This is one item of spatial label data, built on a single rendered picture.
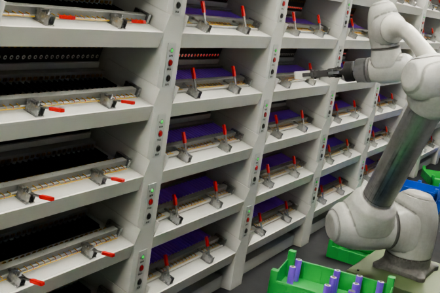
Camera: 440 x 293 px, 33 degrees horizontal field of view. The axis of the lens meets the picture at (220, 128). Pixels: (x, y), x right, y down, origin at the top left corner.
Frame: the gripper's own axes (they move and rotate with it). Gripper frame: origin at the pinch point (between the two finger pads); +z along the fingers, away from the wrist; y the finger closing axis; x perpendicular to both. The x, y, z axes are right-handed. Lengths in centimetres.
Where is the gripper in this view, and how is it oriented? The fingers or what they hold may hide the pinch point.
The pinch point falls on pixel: (304, 74)
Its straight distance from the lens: 286.2
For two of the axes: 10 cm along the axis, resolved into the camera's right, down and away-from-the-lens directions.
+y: 4.7, -0.9, 8.8
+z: -8.8, 0.3, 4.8
